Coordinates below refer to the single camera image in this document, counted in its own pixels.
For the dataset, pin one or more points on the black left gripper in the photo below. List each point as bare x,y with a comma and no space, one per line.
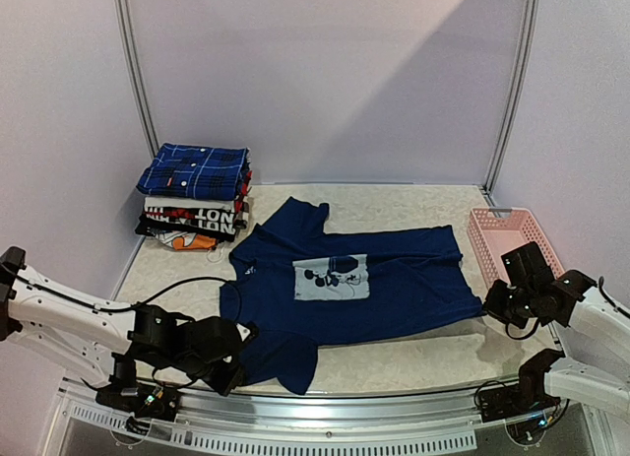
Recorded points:
225,384

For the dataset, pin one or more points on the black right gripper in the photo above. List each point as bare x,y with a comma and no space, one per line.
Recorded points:
495,305

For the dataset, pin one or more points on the pink plastic laundry basket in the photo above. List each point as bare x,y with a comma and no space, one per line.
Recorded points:
494,232

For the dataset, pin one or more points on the dark blue garment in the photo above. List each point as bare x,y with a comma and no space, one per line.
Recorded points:
306,289

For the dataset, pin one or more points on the blue plaid flannel shirt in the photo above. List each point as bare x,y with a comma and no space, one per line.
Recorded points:
193,172

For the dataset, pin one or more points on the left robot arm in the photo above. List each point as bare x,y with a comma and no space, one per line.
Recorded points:
88,335

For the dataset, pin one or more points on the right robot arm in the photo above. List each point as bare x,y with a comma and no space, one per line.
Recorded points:
572,300

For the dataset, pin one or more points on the orange white printed shirt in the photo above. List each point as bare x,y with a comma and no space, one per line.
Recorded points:
182,241

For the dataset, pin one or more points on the black shirt with white letters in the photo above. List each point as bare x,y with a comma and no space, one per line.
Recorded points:
214,223

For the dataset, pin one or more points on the red black plaid shirt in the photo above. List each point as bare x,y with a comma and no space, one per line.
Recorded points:
242,192

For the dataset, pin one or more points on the white folded t-shirt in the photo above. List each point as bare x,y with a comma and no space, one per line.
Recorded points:
187,203

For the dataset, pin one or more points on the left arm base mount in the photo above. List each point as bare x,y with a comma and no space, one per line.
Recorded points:
142,402

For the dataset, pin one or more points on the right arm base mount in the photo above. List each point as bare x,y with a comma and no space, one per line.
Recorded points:
496,400

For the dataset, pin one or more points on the aluminium front rail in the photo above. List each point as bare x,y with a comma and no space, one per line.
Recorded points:
438,423

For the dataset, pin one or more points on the right aluminium frame post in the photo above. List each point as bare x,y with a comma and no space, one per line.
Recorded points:
518,76

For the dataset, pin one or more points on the aluminium frame post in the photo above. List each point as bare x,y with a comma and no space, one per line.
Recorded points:
134,69
518,76

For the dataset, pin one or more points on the left aluminium frame post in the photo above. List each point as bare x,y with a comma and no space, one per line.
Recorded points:
134,69

